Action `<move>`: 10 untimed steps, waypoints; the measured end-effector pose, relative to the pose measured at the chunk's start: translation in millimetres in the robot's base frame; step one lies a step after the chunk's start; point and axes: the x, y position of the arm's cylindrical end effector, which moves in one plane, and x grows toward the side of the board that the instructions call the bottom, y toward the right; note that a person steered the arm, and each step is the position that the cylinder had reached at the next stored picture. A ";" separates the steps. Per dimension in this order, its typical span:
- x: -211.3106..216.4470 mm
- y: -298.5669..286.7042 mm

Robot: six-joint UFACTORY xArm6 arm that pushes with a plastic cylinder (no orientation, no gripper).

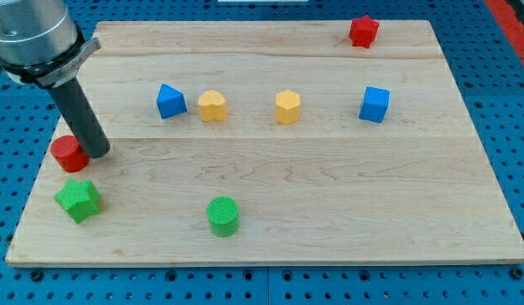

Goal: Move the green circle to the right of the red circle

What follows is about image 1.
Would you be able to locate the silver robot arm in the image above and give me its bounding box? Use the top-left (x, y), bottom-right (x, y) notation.
top-left (0, 0), bottom-right (101, 89)

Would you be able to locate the wooden board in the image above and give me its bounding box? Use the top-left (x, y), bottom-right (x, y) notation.
top-left (6, 20), bottom-right (524, 268)

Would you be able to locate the yellow hexagon block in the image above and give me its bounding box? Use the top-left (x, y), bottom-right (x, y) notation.
top-left (275, 90), bottom-right (301, 125)

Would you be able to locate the yellow heart block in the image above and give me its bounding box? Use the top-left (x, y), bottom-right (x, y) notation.
top-left (198, 90), bottom-right (227, 122)

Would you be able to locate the green cylinder block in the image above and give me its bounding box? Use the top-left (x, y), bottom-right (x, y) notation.
top-left (206, 197), bottom-right (239, 237)

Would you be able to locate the blue triangle block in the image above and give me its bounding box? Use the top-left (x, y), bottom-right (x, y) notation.
top-left (156, 84), bottom-right (187, 119)

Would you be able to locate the blue cube block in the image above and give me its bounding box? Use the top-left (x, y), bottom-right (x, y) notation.
top-left (359, 86), bottom-right (390, 123)

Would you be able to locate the red star block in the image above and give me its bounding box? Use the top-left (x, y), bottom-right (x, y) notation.
top-left (348, 15), bottom-right (380, 48)

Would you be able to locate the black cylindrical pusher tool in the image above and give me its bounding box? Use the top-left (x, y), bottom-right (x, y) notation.
top-left (47, 78), bottom-right (110, 158)

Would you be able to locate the green star block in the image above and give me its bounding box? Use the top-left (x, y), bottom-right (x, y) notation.
top-left (53, 179), bottom-right (101, 224)

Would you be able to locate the red cylinder block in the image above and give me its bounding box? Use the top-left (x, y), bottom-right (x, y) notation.
top-left (50, 135), bottom-right (89, 173)

